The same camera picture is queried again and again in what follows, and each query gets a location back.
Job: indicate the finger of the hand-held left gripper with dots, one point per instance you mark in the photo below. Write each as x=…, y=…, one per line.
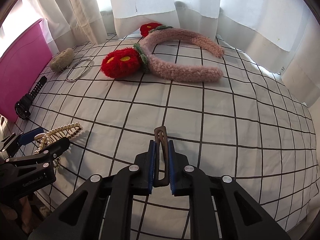
x=52, y=147
x=31, y=136

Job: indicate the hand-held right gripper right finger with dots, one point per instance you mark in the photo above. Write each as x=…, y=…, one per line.
x=171, y=167

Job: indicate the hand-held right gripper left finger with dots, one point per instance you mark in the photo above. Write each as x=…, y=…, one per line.
x=151, y=167

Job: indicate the pearl hair claw clip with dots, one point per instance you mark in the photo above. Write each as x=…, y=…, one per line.
x=61, y=132

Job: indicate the brown hair clip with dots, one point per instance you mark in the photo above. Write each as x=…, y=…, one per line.
x=162, y=152

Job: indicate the black wrist watch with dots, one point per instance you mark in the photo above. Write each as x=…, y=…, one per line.
x=23, y=106

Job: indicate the pink plastic basin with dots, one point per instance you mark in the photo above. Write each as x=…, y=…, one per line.
x=22, y=67

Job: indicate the silver bangle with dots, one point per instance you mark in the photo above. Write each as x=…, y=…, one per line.
x=75, y=76

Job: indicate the pink headband with red flowers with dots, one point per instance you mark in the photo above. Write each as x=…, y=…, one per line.
x=180, y=67

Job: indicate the checked white cloth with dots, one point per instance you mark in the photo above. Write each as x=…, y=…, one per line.
x=200, y=120

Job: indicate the cream curtain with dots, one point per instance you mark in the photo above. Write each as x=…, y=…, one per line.
x=80, y=10

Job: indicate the white curtain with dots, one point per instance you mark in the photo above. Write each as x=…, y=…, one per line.
x=160, y=7
x=270, y=22

